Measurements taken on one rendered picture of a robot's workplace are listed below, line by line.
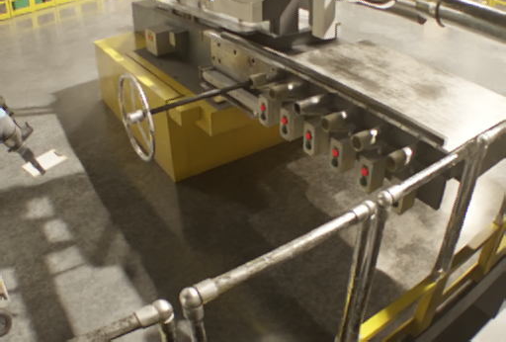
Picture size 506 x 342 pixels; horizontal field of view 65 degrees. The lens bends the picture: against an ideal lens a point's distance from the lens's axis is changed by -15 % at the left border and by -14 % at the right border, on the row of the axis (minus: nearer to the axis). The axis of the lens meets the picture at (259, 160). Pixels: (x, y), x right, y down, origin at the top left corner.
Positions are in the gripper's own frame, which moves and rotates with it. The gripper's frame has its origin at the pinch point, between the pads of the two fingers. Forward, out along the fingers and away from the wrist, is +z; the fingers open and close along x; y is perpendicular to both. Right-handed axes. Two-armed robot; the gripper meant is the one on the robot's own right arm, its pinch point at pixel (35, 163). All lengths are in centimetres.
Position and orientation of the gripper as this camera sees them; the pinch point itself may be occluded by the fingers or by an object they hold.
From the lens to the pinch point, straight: 197.0
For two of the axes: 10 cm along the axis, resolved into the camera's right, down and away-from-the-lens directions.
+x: 7.5, 4.4, -5.0
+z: 2.0, 5.7, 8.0
